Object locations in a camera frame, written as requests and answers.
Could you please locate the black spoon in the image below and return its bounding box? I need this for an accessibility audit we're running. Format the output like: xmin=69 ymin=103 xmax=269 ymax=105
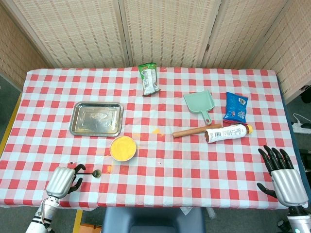
xmin=77 ymin=169 xmax=102 ymax=178

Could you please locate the wooden rolling pin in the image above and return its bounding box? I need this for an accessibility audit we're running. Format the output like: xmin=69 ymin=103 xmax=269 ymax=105
xmin=172 ymin=123 xmax=223 ymax=139

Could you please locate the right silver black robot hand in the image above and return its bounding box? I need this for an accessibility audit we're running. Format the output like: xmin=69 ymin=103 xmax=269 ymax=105
xmin=257 ymin=145 xmax=309 ymax=208

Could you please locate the woven bamboo folding screen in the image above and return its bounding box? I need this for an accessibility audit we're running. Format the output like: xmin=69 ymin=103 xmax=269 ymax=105
xmin=0 ymin=0 xmax=311 ymax=105

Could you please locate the orange box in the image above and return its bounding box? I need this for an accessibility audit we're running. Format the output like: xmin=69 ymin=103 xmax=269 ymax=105
xmin=79 ymin=223 xmax=103 ymax=233

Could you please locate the blue snack bag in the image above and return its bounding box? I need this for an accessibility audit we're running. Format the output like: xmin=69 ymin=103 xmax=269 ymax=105
xmin=223 ymin=91 xmax=249 ymax=125

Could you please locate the green white snack bag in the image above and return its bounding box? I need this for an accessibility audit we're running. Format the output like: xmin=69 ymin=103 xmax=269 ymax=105
xmin=138 ymin=63 xmax=161 ymax=97

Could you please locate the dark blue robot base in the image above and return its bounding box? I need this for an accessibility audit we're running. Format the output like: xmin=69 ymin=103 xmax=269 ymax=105
xmin=102 ymin=206 xmax=206 ymax=233

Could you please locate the yellow bowl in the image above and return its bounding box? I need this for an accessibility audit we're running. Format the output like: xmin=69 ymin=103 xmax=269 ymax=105
xmin=109 ymin=135 xmax=137 ymax=162

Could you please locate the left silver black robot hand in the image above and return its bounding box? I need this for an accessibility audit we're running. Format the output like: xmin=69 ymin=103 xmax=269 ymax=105
xmin=45 ymin=164 xmax=86 ymax=199

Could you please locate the mint green dustpan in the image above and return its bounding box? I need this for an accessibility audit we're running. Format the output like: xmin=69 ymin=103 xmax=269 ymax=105
xmin=183 ymin=90 xmax=215 ymax=125

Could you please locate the rectangular steel tray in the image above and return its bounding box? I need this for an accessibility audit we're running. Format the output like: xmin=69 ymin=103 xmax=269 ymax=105
xmin=69 ymin=101 xmax=124 ymax=137

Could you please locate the black caster wheel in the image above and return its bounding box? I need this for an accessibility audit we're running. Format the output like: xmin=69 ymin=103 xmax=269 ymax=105
xmin=300 ymin=84 xmax=311 ymax=104

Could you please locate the red white checkered tablecloth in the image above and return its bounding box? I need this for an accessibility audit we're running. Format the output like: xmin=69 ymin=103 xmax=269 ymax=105
xmin=0 ymin=67 xmax=309 ymax=211

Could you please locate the white labelled drink bottle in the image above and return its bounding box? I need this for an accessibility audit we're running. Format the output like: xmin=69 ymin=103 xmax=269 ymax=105
xmin=205 ymin=123 xmax=253 ymax=144

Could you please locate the white power cable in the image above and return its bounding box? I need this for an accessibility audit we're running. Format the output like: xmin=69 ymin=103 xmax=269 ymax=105
xmin=293 ymin=113 xmax=309 ymax=125

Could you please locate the white power strip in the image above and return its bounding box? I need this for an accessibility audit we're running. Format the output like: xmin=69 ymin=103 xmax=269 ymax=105
xmin=292 ymin=122 xmax=311 ymax=134

